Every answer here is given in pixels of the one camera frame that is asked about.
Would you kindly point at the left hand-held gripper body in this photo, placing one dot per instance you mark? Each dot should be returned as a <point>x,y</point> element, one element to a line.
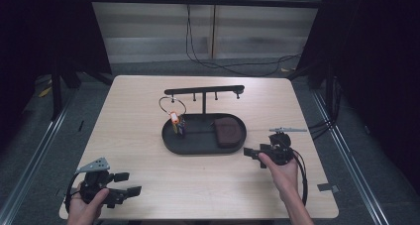
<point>95,185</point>

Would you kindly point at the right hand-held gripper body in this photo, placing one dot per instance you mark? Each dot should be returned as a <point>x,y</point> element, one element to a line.
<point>280,147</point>

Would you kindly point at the brown zip pouch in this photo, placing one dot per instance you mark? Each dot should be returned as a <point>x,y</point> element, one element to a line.
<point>227,132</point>

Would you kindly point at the black key rack with tray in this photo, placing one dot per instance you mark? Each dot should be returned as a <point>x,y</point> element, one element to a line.
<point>204,142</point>

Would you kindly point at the person's left hand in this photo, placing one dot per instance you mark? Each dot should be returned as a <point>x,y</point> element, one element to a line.
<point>84,208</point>

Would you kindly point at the person's right hand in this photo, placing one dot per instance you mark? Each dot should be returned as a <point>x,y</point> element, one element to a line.
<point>280,175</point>

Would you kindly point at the small black floor piece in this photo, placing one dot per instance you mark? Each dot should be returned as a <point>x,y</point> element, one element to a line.
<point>81,126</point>

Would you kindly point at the grey tape strip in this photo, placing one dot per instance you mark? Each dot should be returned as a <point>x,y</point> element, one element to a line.
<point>328,187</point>

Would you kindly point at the yellow floor tape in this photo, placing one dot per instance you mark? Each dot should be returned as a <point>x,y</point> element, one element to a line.
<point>45,91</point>

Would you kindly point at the dark curtain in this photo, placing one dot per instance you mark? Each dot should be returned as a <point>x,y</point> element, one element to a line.
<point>376,53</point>
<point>43,30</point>

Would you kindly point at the black metal crossbeam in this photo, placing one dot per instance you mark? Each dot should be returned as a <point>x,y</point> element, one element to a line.
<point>204,1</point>

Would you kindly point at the metal floor rail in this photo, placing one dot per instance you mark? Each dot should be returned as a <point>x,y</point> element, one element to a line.
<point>29,165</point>
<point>350,165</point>

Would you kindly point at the black metal stand post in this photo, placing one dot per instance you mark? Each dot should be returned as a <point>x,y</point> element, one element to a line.
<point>56,92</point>

